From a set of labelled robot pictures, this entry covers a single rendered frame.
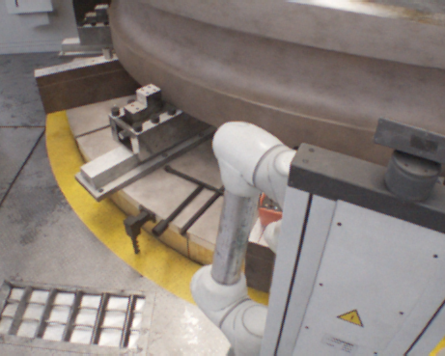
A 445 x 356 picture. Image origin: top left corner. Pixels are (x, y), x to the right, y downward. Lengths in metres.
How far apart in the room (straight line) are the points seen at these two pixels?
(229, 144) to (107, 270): 1.84
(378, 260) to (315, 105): 1.70
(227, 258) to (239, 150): 0.39
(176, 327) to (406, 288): 1.87
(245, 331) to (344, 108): 1.41
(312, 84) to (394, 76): 0.45
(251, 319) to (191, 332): 1.13
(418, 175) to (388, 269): 0.20
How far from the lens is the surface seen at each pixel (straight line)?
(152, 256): 2.76
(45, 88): 3.68
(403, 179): 0.56
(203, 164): 2.90
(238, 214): 1.15
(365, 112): 2.32
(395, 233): 0.64
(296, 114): 2.27
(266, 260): 1.97
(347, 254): 0.69
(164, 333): 2.44
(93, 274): 2.75
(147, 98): 2.71
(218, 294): 1.37
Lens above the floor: 2.15
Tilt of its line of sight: 41 degrees down
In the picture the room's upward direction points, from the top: straight up
